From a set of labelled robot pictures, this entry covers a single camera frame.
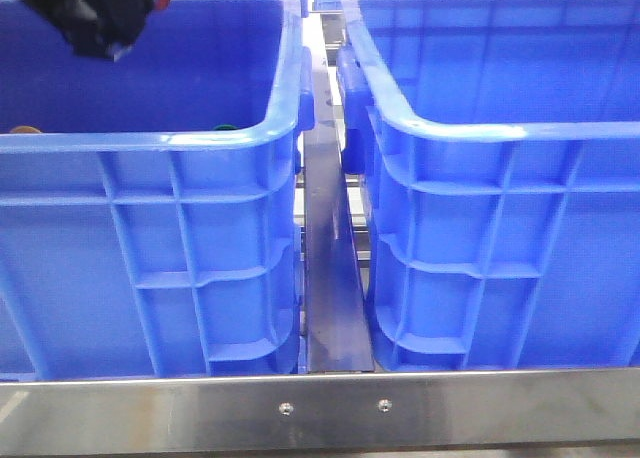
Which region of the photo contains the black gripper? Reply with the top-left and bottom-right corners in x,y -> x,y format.
20,0 -> 156,61

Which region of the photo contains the yellow mushroom push button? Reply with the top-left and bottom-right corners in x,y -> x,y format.
9,125 -> 42,134

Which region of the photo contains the green mushroom push button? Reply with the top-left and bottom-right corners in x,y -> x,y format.
213,123 -> 239,132

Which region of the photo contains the steel divider rail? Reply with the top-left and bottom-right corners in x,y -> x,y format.
302,57 -> 375,374

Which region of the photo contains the blue plastic bin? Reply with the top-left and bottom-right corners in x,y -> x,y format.
1,0 -> 314,382
339,0 -> 639,371

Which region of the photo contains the right blue plastic bin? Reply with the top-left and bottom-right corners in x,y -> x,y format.
339,0 -> 639,371

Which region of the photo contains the left blue plastic bin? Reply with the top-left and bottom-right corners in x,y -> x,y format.
1,0 -> 314,382

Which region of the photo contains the steel front rail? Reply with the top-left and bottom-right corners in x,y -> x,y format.
1,368 -> 639,456

